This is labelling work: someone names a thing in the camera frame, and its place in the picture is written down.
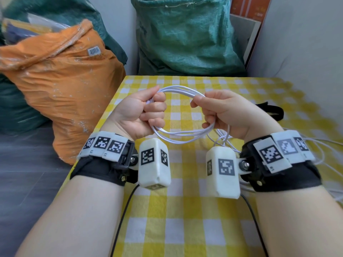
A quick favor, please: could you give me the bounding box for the white cable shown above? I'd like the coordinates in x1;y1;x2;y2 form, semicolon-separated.
146;85;343;204

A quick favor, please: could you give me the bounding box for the large grey board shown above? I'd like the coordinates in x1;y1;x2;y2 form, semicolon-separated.
246;0;343;124

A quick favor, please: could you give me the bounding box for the upright open green sack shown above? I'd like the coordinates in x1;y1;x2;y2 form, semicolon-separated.
130;0;247;77

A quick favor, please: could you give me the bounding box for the black wrist strap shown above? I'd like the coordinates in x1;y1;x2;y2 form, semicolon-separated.
240;143;322;192
70;155;139;186

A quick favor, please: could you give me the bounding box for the person's right forearm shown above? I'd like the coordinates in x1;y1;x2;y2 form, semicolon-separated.
254;186;343;257

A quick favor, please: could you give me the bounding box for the black strap loop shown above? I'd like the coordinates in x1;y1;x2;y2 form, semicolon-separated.
255;102;284;122

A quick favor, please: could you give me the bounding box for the yellow checkered tablecloth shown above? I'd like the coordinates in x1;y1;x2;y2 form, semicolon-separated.
58;75;343;257

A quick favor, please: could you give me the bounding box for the yellow flat parcel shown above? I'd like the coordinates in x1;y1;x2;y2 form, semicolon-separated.
1;18;53;35

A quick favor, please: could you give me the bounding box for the clear plastic parcel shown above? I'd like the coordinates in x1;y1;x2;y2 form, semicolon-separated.
26;12;71;31

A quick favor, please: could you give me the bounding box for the orange poster board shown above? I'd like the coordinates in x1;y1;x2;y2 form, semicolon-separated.
230;0;273;23

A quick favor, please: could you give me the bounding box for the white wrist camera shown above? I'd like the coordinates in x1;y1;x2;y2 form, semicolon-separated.
205;146;252;200
130;138;172;190

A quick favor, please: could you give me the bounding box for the person's right hand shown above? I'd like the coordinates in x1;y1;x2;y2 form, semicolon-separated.
190;89;284;143

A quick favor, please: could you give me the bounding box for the white marker wrist band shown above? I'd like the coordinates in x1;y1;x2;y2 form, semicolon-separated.
77;131;134;162
246;130;316;174

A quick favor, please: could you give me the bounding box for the person's left hand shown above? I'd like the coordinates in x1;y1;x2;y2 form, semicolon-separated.
99;86;168;142

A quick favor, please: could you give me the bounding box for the black camera cable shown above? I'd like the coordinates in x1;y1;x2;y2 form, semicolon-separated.
110;184;140;257
240;194;269;257

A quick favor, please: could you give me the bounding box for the small pale leaning board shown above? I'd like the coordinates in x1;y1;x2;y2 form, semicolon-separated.
230;14;262;66

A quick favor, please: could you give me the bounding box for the dark blue parcel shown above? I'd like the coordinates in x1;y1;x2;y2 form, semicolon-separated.
3;25;35;45

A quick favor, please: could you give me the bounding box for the tall crumpled green sack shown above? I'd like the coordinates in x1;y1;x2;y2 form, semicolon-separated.
1;0;128;65

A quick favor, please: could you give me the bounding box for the orange woven sack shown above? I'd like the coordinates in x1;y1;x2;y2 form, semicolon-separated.
0;19;126;166

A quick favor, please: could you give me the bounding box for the person's left forearm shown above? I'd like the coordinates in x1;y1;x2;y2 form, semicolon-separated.
15;175;125;257

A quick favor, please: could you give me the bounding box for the dark green woven sack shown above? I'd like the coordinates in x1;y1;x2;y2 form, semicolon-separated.
0;73;50;136

